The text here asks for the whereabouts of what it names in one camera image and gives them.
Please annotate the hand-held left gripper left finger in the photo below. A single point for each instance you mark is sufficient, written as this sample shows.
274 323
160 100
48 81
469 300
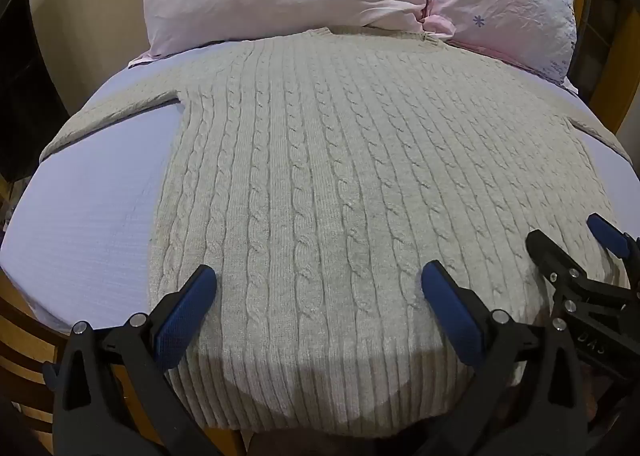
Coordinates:
186 312

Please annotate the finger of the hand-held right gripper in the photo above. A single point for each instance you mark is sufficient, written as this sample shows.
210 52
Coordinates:
608 234
556 256

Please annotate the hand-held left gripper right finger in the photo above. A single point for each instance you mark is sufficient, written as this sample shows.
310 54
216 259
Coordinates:
449 307

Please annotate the lavender bed sheet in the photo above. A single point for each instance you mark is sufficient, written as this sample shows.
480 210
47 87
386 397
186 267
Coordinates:
95 206

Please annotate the wooden headboard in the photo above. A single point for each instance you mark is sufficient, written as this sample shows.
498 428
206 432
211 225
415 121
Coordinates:
607 31

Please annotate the dark cabinet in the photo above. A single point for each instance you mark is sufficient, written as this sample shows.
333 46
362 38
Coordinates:
25 101

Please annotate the wooden bed frame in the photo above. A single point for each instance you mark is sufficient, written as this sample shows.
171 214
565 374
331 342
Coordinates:
25 351

